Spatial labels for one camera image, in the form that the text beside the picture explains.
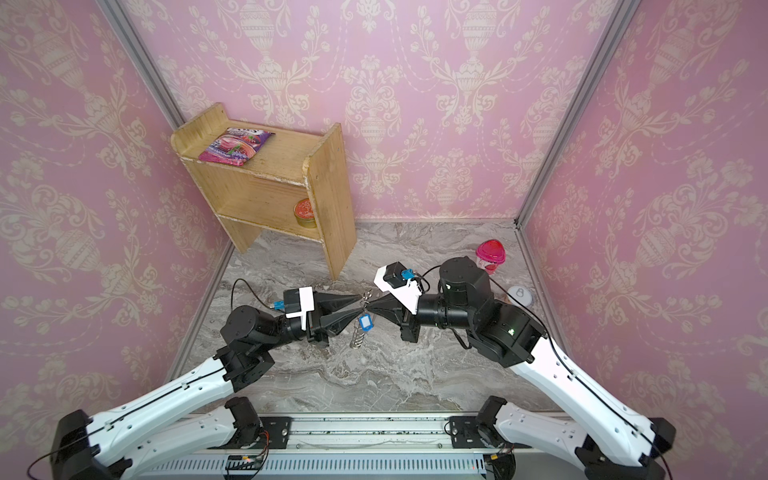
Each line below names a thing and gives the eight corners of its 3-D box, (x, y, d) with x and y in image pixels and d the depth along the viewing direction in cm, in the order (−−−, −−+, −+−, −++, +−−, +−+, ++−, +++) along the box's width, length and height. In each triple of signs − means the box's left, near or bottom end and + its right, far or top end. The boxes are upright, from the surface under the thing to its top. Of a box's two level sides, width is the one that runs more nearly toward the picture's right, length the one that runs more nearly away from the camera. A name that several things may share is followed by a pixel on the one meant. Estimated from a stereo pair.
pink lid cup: (473, 276, 107) (480, 256, 98) (469, 259, 112) (476, 238, 103) (497, 276, 107) (507, 256, 98) (492, 259, 112) (501, 238, 103)
